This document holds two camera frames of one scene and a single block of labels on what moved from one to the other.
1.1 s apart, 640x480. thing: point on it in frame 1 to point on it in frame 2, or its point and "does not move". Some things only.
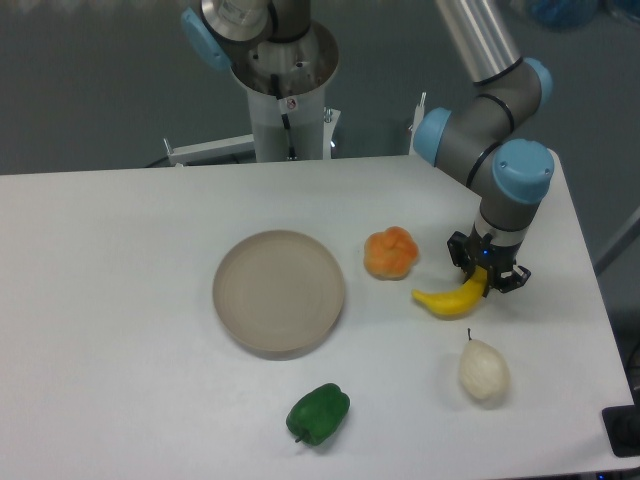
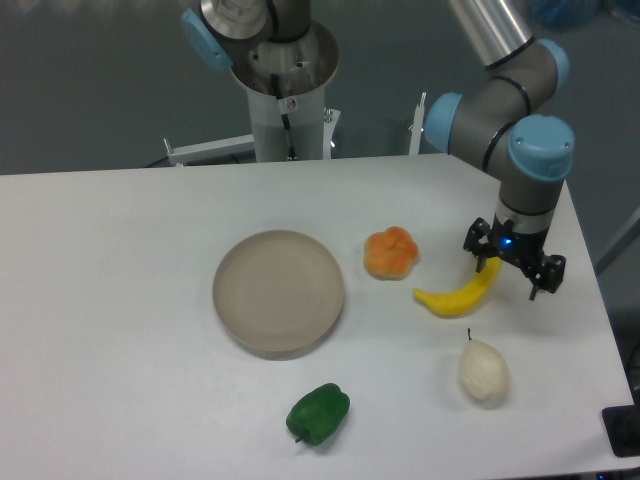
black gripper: x=468 y=252 to x=520 y=248
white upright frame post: x=420 y=111 does not move
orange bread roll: x=390 y=254 does not move
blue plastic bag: x=564 y=15 does not move
